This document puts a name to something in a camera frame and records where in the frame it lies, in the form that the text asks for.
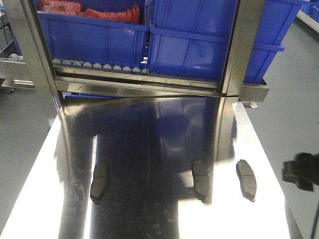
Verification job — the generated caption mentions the red mesh bag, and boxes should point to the red mesh bag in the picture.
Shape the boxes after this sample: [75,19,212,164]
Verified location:
[36,0,144,24]

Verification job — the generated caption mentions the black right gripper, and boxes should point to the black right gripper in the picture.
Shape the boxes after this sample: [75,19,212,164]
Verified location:
[282,152,319,191]

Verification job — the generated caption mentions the blue plastic bin left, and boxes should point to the blue plastic bin left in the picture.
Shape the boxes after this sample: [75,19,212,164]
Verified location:
[34,0,150,73]

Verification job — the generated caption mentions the blue plastic bin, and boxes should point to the blue plastic bin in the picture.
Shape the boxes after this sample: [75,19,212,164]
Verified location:
[146,0,309,84]
[34,0,150,73]

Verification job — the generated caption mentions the dark brake pad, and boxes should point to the dark brake pad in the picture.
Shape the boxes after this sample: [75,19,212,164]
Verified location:
[90,161,108,204]
[192,160,209,203]
[236,159,257,202]

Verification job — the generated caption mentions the blue plastic bin right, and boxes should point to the blue plastic bin right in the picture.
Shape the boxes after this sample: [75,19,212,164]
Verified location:
[146,0,309,84]

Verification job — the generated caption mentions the stainless steel rack frame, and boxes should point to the stainless steel rack frame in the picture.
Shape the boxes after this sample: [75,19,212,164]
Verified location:
[0,0,268,116]

